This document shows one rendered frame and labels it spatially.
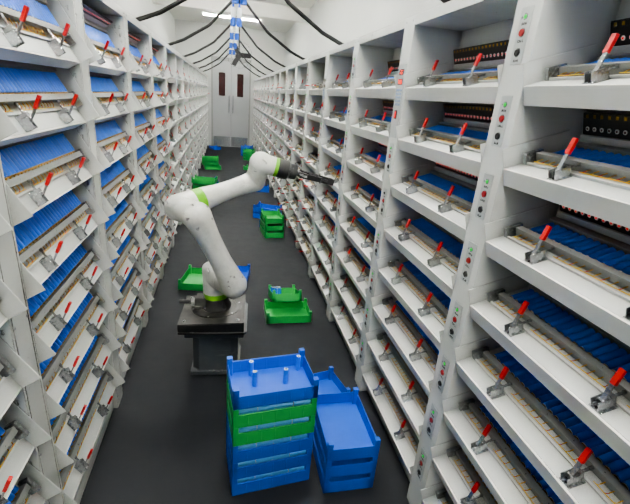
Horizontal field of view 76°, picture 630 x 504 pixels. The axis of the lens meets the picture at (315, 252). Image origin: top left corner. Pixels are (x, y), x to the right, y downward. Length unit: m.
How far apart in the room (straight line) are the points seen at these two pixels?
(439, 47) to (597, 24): 0.70
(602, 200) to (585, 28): 0.47
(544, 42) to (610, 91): 0.27
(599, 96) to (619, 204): 0.22
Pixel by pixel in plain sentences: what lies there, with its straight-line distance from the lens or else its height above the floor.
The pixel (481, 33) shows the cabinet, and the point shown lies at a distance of 1.75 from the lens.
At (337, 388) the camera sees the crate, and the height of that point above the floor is 0.00.
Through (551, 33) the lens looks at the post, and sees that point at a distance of 1.19.
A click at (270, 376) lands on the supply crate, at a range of 1.62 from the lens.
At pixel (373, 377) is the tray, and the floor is 0.12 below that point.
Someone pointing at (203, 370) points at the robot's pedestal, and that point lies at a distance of 2.30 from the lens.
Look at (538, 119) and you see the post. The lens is 1.19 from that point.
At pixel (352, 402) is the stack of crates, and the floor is 0.17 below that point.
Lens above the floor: 1.40
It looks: 21 degrees down
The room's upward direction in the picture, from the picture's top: 5 degrees clockwise
